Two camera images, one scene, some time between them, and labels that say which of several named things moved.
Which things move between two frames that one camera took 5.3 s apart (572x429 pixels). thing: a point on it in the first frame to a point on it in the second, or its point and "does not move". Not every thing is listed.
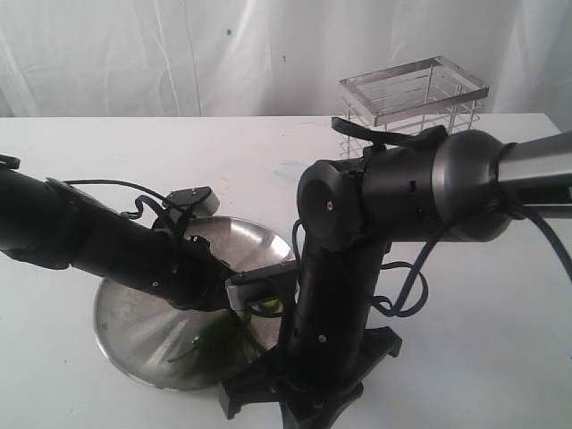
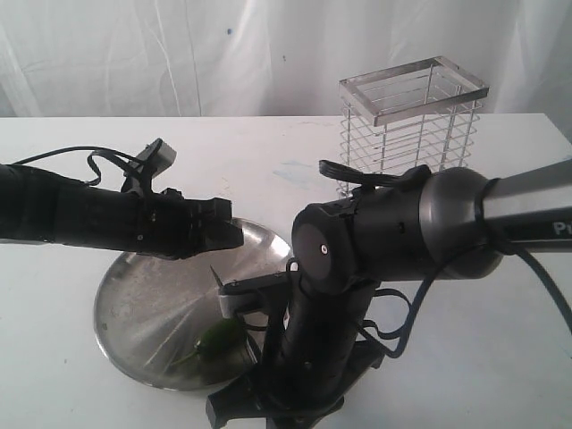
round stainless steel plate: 155,340 does not move
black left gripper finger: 198,302 to 226,235
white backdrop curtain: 271,58 does not move
